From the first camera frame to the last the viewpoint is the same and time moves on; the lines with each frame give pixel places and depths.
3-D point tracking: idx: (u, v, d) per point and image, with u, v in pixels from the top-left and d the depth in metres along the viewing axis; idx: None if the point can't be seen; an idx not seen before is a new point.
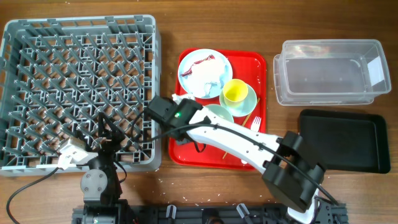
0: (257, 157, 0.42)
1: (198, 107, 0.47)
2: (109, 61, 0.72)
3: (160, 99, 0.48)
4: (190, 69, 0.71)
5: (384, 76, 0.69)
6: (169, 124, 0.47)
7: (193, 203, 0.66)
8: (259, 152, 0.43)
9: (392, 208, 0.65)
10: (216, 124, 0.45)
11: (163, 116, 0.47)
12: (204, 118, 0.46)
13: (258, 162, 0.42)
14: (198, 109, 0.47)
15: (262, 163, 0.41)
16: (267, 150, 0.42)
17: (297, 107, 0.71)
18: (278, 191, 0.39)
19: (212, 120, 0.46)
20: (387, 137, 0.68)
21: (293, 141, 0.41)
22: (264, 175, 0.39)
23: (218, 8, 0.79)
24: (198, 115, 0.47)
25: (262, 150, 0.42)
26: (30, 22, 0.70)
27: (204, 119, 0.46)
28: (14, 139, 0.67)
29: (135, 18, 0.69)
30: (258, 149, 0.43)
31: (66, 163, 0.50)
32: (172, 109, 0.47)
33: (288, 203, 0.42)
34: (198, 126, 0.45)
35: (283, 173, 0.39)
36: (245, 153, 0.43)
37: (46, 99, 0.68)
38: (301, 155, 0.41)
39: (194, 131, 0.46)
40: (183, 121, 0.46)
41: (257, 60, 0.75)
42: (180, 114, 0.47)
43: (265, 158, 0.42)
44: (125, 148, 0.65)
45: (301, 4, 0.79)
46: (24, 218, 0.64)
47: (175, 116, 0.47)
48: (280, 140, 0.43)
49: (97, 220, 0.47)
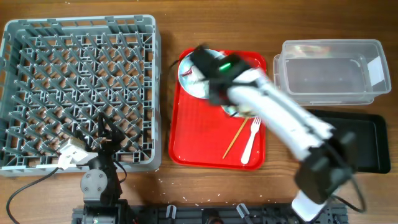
0: (302, 138, 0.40)
1: (249, 66, 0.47)
2: (109, 61, 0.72)
3: (206, 55, 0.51)
4: (190, 69, 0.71)
5: (384, 76, 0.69)
6: (211, 76, 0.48)
7: (193, 203, 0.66)
8: (306, 135, 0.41)
9: (392, 208, 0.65)
10: (265, 91, 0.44)
11: (204, 67, 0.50)
12: (254, 81, 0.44)
13: (302, 144, 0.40)
14: (248, 69, 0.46)
15: (306, 146, 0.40)
16: (316, 136, 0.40)
17: None
18: (311, 176, 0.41)
19: (260, 85, 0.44)
20: (387, 137, 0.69)
21: (342, 136, 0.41)
22: (305, 158, 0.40)
23: (218, 8, 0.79)
24: (249, 75, 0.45)
25: (310, 134, 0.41)
26: (30, 22, 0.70)
27: (252, 81, 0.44)
28: (14, 139, 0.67)
29: (135, 18, 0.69)
30: (306, 131, 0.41)
31: (66, 163, 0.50)
32: (218, 63, 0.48)
33: (309, 191, 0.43)
34: (245, 86, 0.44)
35: (326, 161, 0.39)
36: (291, 131, 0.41)
37: (46, 99, 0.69)
38: (347, 151, 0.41)
39: (242, 92, 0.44)
40: (230, 75, 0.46)
41: (257, 60, 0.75)
42: (226, 68, 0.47)
43: (311, 143, 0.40)
44: (125, 148, 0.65)
45: (301, 4, 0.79)
46: (24, 218, 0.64)
47: (220, 68, 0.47)
48: (331, 131, 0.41)
49: (97, 220, 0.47)
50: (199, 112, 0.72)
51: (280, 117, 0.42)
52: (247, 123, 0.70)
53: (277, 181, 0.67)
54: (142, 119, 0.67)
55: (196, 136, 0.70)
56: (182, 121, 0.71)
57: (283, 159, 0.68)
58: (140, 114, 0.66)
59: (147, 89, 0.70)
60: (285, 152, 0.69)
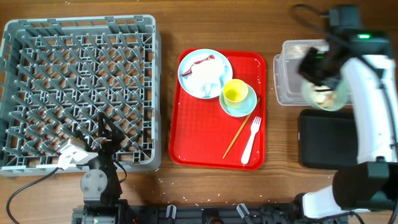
0: (384, 147, 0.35)
1: (385, 51, 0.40)
2: (109, 61, 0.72)
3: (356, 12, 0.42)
4: (190, 69, 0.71)
5: None
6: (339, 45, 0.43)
7: (193, 203, 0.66)
8: (387, 146, 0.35)
9: None
10: (384, 84, 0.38)
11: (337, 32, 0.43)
12: (380, 70, 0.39)
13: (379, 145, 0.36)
14: (384, 53, 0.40)
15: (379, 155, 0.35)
16: (394, 152, 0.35)
17: (297, 107, 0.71)
18: (357, 178, 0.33)
19: (387, 76, 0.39)
20: None
21: None
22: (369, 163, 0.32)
23: (218, 9, 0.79)
24: (382, 61, 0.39)
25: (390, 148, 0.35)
26: (30, 22, 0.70)
27: (383, 68, 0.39)
28: (14, 139, 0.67)
29: (135, 18, 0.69)
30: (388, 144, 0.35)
31: (66, 163, 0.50)
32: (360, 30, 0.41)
33: (344, 192, 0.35)
34: (371, 70, 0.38)
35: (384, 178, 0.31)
36: (376, 133, 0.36)
37: (46, 99, 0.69)
38: None
39: (356, 68, 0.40)
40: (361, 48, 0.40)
41: (257, 60, 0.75)
42: (363, 38, 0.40)
43: (385, 154, 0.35)
44: (125, 148, 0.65)
45: (301, 4, 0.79)
46: (24, 218, 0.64)
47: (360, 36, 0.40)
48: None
49: (97, 220, 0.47)
50: (199, 112, 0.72)
51: (381, 115, 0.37)
52: (247, 123, 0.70)
53: (277, 181, 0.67)
54: (142, 119, 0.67)
55: (196, 136, 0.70)
56: (182, 121, 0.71)
57: (283, 159, 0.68)
58: (140, 114, 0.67)
59: (147, 89, 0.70)
60: (285, 152, 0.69)
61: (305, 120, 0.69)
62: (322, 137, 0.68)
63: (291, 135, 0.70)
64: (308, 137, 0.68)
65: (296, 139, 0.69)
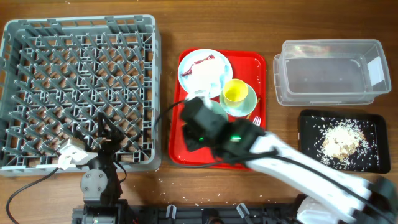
0: (342, 203, 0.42)
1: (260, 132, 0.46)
2: (109, 61, 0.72)
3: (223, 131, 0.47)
4: (190, 69, 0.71)
5: (384, 76, 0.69)
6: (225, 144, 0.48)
7: (193, 203, 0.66)
8: (345, 197, 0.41)
9: None
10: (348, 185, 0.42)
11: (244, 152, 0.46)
12: (272, 149, 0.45)
13: (344, 208, 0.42)
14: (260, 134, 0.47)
15: (347, 210, 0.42)
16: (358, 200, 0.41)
17: (297, 107, 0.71)
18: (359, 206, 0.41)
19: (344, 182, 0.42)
20: (388, 137, 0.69)
21: (387, 191, 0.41)
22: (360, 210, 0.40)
23: (218, 8, 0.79)
24: (265, 144, 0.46)
25: (350, 196, 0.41)
26: (30, 22, 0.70)
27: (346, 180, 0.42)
28: (14, 139, 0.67)
29: (135, 18, 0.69)
30: (344, 194, 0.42)
31: (66, 163, 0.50)
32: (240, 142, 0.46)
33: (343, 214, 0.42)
34: (265, 158, 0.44)
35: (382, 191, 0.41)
36: (328, 196, 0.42)
37: (46, 99, 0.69)
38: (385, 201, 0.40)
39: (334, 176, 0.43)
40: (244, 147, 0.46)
41: (257, 60, 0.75)
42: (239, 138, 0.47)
43: (352, 205, 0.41)
44: (125, 148, 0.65)
45: (301, 4, 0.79)
46: (24, 218, 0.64)
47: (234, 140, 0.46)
48: (370, 186, 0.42)
49: (97, 220, 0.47)
50: None
51: (324, 185, 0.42)
52: None
53: (277, 181, 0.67)
54: (142, 119, 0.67)
55: None
56: None
57: None
58: (140, 114, 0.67)
59: (147, 89, 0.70)
60: None
61: (305, 120, 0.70)
62: (320, 134, 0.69)
63: (291, 135, 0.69)
64: (306, 139, 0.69)
65: (296, 139, 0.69)
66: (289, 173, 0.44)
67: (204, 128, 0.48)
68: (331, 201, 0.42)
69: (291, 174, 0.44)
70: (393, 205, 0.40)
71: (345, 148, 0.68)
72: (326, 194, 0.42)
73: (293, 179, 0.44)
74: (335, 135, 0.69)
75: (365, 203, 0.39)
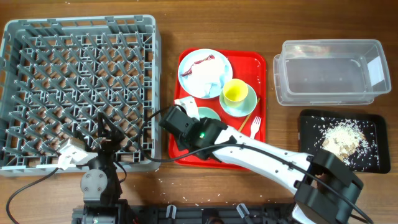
0: (287, 176, 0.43)
1: (222, 127, 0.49)
2: (109, 61, 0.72)
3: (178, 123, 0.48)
4: (190, 69, 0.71)
5: (384, 76, 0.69)
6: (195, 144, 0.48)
7: (193, 203, 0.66)
8: (288, 172, 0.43)
9: (392, 208, 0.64)
10: (291, 163, 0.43)
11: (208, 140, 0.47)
12: (230, 138, 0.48)
13: (289, 181, 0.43)
14: (222, 129, 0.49)
15: (293, 183, 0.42)
16: (297, 170, 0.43)
17: (297, 107, 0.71)
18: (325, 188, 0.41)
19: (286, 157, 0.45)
20: (387, 137, 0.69)
21: (325, 160, 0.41)
22: (296, 196, 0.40)
23: (218, 8, 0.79)
24: (223, 135, 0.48)
25: (293, 170, 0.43)
26: (30, 22, 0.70)
27: (229, 139, 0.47)
28: (14, 139, 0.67)
29: (135, 18, 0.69)
30: (288, 168, 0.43)
31: (66, 163, 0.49)
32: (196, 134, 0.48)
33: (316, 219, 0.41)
34: (225, 147, 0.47)
35: (332, 157, 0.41)
36: (275, 172, 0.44)
37: (46, 99, 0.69)
38: (335, 173, 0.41)
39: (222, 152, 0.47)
40: (209, 141, 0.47)
41: (257, 60, 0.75)
42: (204, 134, 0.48)
43: (296, 178, 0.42)
44: (125, 148, 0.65)
45: (301, 4, 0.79)
46: (24, 218, 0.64)
47: (200, 136, 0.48)
48: (311, 158, 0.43)
49: (97, 220, 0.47)
50: None
51: (260, 161, 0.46)
52: (247, 123, 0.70)
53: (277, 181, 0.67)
54: (142, 119, 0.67)
55: None
56: None
57: None
58: (140, 114, 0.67)
59: (147, 89, 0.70)
60: None
61: (305, 120, 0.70)
62: (320, 134, 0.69)
63: (291, 135, 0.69)
64: (306, 139, 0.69)
65: (296, 139, 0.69)
66: (243, 158, 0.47)
67: (179, 132, 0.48)
68: (279, 177, 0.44)
69: (244, 158, 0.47)
70: (347, 182, 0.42)
71: (345, 148, 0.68)
72: (272, 170, 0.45)
73: (250, 165, 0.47)
74: (335, 135, 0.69)
75: (305, 174, 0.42)
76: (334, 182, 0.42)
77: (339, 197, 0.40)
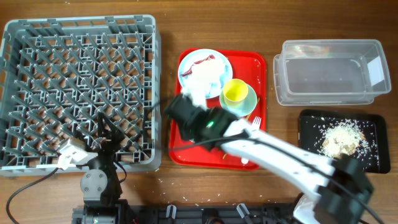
0: (307, 178, 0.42)
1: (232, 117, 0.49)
2: (109, 61, 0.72)
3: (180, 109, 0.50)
4: (190, 69, 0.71)
5: (384, 76, 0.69)
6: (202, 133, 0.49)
7: (193, 203, 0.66)
8: (310, 174, 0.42)
9: (392, 208, 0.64)
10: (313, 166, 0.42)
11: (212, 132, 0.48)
12: (243, 132, 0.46)
13: (308, 185, 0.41)
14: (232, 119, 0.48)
15: (313, 187, 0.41)
16: (319, 174, 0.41)
17: (297, 107, 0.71)
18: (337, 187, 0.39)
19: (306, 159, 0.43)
20: (387, 137, 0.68)
21: (346, 165, 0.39)
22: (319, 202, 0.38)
23: (218, 8, 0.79)
24: (237, 126, 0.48)
25: (313, 173, 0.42)
26: (30, 22, 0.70)
27: (243, 133, 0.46)
28: (14, 139, 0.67)
29: (135, 18, 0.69)
30: (309, 171, 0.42)
31: (66, 163, 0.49)
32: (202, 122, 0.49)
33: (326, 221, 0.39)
34: (237, 140, 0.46)
35: (354, 163, 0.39)
36: (293, 173, 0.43)
37: (46, 99, 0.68)
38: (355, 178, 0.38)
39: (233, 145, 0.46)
40: (218, 132, 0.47)
41: (257, 60, 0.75)
42: (212, 124, 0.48)
43: (318, 183, 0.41)
44: (125, 148, 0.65)
45: (301, 4, 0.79)
46: (24, 218, 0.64)
47: (207, 125, 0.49)
48: (333, 163, 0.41)
49: (97, 220, 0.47)
50: None
51: (277, 160, 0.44)
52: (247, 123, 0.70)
53: (277, 181, 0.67)
54: (142, 119, 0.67)
55: None
56: None
57: None
58: (140, 114, 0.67)
59: (147, 89, 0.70)
60: None
61: (305, 120, 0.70)
62: (320, 134, 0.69)
63: (291, 135, 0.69)
64: (306, 139, 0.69)
65: (296, 139, 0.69)
66: (256, 154, 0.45)
67: (184, 119, 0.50)
68: (298, 179, 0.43)
69: (259, 154, 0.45)
70: (361, 187, 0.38)
71: (345, 148, 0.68)
72: (291, 171, 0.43)
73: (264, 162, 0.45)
74: (335, 135, 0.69)
75: (328, 178, 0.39)
76: (349, 184, 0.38)
77: (352, 198, 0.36)
